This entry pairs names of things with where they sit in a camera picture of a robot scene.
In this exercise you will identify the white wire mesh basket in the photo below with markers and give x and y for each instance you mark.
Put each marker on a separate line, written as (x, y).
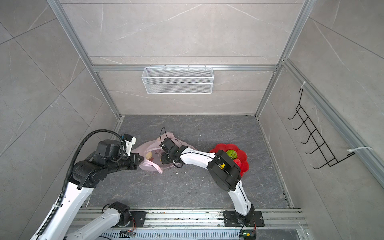
(178, 80)

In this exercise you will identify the green fake fruit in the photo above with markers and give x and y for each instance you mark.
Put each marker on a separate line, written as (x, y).
(232, 154)

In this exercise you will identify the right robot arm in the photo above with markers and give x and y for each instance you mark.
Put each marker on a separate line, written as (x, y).
(224, 171)

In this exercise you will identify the red flower-shaped plate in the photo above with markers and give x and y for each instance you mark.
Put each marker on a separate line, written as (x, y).
(242, 156)

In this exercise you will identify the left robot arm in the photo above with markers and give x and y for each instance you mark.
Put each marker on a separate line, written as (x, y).
(111, 156)

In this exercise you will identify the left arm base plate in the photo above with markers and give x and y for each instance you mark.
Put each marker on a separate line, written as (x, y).
(135, 219)

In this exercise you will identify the cream fake fruit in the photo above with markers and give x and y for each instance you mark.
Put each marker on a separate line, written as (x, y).
(149, 156)

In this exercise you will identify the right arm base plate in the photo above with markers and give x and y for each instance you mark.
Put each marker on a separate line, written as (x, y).
(253, 219)

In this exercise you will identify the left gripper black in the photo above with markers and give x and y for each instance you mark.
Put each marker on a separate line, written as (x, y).
(134, 163)

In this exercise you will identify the pink plastic bag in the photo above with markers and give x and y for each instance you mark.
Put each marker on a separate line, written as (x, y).
(155, 164)

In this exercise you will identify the black wire hook rack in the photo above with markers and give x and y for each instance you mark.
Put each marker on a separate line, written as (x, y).
(315, 136)

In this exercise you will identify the red fake fruit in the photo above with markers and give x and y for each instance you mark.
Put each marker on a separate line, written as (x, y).
(238, 162)

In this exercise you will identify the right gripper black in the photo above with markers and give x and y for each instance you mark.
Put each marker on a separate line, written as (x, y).
(163, 159)

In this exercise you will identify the aluminium mounting rail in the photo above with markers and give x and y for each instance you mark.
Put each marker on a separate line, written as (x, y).
(194, 219)

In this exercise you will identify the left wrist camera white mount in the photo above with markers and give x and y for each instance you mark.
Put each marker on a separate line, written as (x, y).
(129, 141)

